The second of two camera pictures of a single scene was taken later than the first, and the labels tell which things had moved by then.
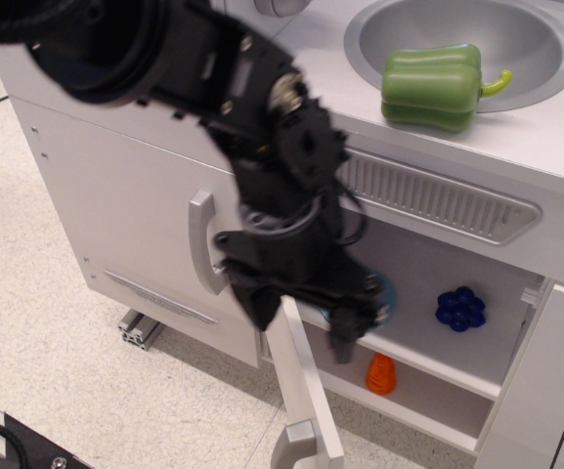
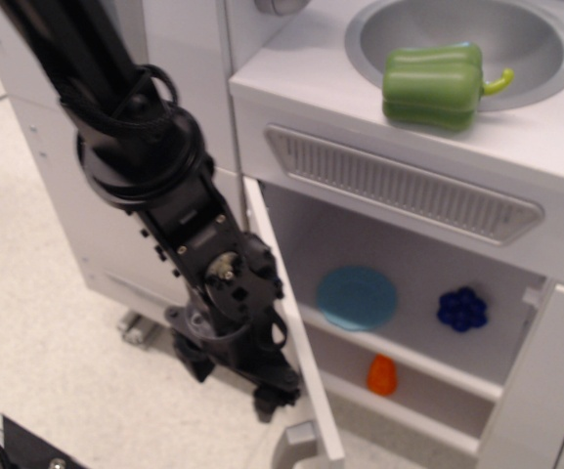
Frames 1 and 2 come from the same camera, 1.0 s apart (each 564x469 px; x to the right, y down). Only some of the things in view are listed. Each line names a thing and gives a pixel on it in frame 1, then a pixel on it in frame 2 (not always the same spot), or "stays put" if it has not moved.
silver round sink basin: [528, 37] stays put
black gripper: [301, 245] to [238, 329]
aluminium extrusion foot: [138, 328] stays put
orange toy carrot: [380, 374] stays put
